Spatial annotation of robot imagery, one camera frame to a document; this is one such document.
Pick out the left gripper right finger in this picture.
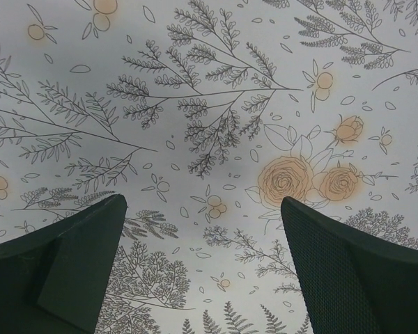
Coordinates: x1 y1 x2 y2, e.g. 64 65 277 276
281 197 418 333

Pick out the floral patterned table mat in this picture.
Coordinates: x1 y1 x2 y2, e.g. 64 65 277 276
0 1 418 333

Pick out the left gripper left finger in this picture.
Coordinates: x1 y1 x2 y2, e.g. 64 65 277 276
0 194 127 333

